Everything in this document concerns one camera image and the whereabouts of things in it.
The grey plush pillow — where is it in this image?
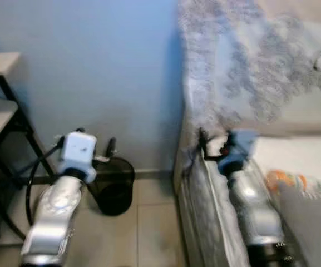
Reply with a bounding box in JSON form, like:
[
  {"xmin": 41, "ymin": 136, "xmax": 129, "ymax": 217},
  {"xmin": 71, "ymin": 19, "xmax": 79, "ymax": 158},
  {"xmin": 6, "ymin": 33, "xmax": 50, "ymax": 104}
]
[{"xmin": 276, "ymin": 182, "xmax": 321, "ymax": 267}]

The black mesh waste bin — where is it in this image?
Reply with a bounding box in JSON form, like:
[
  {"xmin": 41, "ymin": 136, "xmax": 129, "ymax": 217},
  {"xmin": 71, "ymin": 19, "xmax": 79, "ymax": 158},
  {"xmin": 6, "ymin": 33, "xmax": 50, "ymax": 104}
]
[{"xmin": 88, "ymin": 157, "xmax": 135, "ymax": 216}]

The white quilted mattress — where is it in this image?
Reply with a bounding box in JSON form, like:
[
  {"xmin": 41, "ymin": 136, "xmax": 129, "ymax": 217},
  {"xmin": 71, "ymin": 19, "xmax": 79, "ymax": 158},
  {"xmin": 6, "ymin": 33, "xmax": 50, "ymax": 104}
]
[{"xmin": 173, "ymin": 120, "xmax": 321, "ymax": 267}]

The orange label plastic bottle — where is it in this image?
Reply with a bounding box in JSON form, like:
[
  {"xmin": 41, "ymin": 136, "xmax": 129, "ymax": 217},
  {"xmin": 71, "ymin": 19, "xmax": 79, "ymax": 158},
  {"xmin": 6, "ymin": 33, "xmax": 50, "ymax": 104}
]
[{"xmin": 266, "ymin": 170, "xmax": 321, "ymax": 195}]

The large grey ornament print cushion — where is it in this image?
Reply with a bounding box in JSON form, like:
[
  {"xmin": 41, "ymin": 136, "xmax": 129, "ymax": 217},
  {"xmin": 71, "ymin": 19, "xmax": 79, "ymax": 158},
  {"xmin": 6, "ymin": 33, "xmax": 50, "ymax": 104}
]
[{"xmin": 176, "ymin": 0, "xmax": 321, "ymax": 134}]

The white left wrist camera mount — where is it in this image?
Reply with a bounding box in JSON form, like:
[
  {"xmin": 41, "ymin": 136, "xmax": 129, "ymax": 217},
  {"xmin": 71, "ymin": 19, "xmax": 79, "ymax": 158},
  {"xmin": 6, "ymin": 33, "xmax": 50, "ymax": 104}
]
[{"xmin": 56, "ymin": 131, "xmax": 98, "ymax": 174}]

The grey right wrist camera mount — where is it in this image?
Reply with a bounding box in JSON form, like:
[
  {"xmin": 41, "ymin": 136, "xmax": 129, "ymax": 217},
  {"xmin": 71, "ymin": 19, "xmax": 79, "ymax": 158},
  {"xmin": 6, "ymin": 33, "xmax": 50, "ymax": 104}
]
[{"xmin": 224, "ymin": 130, "xmax": 259, "ymax": 165}]

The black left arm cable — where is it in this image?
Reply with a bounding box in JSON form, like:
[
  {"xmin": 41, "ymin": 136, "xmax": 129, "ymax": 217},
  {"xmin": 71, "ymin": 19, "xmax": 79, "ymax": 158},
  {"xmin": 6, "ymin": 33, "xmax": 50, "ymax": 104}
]
[{"xmin": 26, "ymin": 142, "xmax": 61, "ymax": 226}]

